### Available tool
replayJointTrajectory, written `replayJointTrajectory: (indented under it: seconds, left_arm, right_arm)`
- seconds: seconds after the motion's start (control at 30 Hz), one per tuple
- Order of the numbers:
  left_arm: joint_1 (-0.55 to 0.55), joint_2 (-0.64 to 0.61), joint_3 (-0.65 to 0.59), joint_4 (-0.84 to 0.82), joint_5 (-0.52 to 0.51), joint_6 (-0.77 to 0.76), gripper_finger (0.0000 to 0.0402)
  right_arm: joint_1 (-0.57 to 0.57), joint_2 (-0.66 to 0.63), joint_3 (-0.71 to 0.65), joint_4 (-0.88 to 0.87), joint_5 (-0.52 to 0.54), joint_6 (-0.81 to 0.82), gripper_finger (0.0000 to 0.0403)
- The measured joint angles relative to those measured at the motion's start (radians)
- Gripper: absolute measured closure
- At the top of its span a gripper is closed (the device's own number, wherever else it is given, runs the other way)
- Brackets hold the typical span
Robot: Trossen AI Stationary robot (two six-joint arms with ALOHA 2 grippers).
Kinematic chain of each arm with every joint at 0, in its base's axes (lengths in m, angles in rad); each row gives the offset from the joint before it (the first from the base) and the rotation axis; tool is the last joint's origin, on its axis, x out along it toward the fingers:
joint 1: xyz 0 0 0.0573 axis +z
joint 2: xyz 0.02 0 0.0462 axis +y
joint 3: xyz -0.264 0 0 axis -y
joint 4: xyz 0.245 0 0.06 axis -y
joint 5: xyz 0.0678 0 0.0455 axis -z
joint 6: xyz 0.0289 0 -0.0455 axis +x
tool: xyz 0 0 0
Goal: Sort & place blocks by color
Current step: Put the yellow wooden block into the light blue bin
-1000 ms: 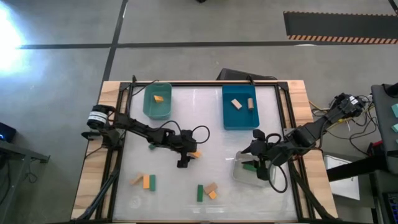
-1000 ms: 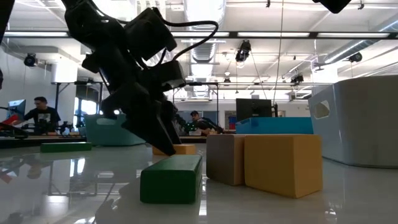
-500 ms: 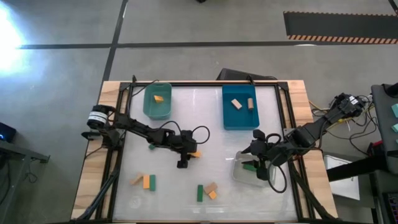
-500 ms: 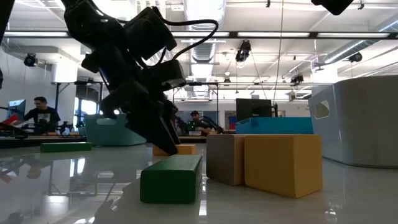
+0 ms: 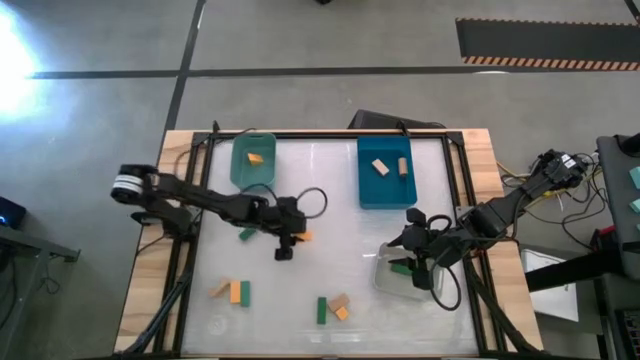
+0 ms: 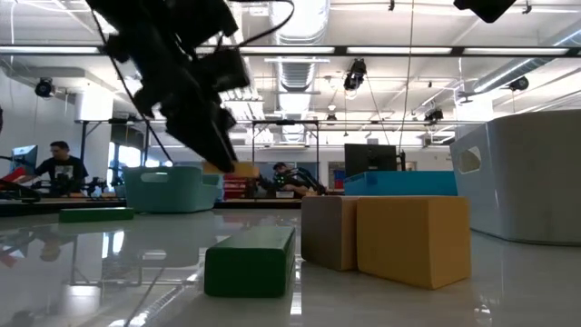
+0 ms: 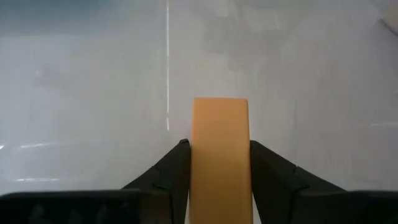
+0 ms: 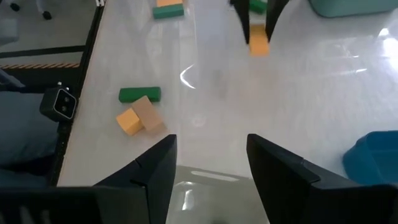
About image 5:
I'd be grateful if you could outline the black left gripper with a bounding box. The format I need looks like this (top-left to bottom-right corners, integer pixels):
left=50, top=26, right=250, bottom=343
left=264, top=195, right=310, bottom=244

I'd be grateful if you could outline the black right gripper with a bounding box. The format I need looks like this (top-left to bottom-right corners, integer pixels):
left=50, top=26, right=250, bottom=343
left=387, top=207, right=454, bottom=269

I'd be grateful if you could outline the grey plastic bin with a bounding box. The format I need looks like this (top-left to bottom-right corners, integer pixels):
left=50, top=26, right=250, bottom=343
left=372, top=242, right=446, bottom=303

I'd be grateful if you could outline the white table sheet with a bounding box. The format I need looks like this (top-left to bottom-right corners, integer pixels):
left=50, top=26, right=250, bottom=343
left=182, top=138, right=479, bottom=356

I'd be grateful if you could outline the blue plastic bin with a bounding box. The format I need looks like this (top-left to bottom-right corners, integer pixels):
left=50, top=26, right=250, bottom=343
left=356, top=135, right=419, bottom=210

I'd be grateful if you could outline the teal green plastic bin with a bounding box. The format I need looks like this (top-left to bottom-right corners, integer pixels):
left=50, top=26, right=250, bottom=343
left=230, top=132, right=278, bottom=194

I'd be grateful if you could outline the black box behind table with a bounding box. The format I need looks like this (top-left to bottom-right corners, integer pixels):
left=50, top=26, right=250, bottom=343
left=348, top=109, right=446, bottom=132

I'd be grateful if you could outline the white cardboard box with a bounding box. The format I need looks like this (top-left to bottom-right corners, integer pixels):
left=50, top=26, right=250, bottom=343
left=519, top=248, right=580, bottom=324

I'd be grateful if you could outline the black slanted bar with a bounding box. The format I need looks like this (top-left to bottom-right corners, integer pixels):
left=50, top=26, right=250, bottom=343
left=524, top=249, right=626, bottom=293

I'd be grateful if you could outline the red tool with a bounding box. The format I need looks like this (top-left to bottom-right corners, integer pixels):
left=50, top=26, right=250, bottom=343
left=591, top=225, right=617, bottom=251

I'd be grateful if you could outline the grey cart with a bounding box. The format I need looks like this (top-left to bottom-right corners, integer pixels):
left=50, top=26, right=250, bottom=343
left=596, top=133, right=640, bottom=281

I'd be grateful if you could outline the dark storage crate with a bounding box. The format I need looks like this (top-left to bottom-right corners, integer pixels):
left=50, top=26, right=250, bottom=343
left=599, top=274, right=640, bottom=360

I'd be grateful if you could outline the black hazard-striped floor mat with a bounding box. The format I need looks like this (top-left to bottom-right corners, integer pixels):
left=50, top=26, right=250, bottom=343
left=455, top=17, right=640, bottom=72

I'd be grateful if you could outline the grey side table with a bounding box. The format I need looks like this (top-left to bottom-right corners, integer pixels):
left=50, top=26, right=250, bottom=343
left=0, top=224, right=81, bottom=360

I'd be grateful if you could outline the black device with blue light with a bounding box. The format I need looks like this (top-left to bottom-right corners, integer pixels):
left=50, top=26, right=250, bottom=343
left=0, top=195, right=29, bottom=230

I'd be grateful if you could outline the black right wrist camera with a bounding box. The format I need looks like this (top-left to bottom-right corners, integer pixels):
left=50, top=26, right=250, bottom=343
left=412, top=259, right=435, bottom=291

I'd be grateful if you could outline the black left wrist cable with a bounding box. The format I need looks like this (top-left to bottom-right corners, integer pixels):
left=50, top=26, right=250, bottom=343
left=238, top=182, right=329, bottom=220

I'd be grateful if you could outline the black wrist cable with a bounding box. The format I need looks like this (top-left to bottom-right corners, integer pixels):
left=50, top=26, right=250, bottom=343
left=427, top=213, right=464, bottom=312
left=238, top=182, right=329, bottom=220

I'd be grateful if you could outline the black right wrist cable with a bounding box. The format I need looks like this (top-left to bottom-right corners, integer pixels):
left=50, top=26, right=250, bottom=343
left=427, top=213, right=464, bottom=312

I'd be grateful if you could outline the black aluminium table frame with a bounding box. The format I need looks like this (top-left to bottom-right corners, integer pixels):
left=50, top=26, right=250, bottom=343
left=114, top=130, right=546, bottom=359

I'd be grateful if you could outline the black floor cable tangle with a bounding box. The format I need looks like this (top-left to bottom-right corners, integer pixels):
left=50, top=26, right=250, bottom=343
left=499, top=149, right=606, bottom=251

